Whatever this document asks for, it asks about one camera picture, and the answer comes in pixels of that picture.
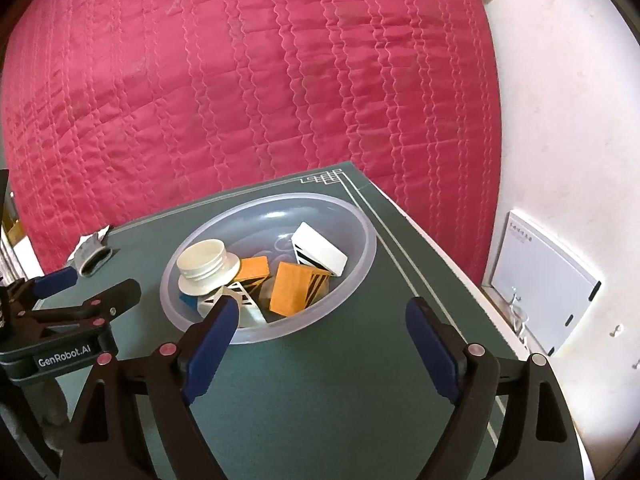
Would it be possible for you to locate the green table mat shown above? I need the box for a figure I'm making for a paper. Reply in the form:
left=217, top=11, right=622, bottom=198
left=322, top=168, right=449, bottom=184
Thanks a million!
left=48, top=164, right=512, bottom=479

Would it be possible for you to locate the white striped rectangular block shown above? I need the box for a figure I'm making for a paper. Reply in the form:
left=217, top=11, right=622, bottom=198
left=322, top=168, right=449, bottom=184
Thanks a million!
left=291, top=222, right=348, bottom=278

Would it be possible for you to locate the zebra striped white block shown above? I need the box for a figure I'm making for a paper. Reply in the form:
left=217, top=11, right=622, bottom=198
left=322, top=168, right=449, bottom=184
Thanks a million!
left=196, top=280, right=266, bottom=328

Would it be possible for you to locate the clear plastic bowl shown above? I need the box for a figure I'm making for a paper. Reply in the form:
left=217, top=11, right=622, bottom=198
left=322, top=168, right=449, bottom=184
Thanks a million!
left=160, top=193, right=376, bottom=344

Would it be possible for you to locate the white wall panel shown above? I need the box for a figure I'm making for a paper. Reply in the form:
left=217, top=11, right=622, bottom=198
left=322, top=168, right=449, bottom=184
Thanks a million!
left=490, top=211, right=601, bottom=356

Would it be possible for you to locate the white plastic cap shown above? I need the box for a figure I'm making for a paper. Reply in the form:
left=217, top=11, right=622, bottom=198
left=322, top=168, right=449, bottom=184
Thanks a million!
left=176, top=238, right=241, bottom=297

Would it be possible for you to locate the white blue block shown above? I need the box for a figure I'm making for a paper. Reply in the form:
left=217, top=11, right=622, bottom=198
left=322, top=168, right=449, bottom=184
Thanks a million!
left=179, top=292, right=198, bottom=310

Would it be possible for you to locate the orange tiger striped block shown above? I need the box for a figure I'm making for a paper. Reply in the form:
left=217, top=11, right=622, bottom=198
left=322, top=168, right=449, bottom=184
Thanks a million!
left=269, top=262, right=331, bottom=318

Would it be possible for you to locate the pink quilted bedspread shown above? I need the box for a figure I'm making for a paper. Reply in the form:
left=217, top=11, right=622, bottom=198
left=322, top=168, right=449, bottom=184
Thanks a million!
left=1, top=0, right=501, bottom=281

